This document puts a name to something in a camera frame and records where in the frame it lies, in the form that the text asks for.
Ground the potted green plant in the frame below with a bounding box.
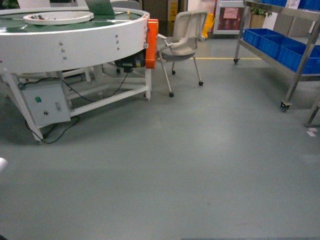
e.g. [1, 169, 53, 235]
[249, 7, 272, 29]

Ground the black power cable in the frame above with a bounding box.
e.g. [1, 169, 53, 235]
[17, 71, 130, 145]

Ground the white control box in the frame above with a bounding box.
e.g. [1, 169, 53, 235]
[22, 79, 71, 127]

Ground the blue crate on cart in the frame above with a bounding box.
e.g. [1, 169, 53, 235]
[257, 36, 320, 75]
[243, 28, 282, 48]

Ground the steel wheeled cart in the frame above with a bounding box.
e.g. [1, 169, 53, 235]
[233, 0, 320, 113]

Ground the white round conveyor table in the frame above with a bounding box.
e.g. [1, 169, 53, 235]
[0, 7, 152, 143]

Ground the orange motor cover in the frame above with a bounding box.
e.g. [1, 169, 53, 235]
[145, 19, 159, 69]

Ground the beige office chair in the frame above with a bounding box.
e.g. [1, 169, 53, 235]
[156, 10, 209, 98]

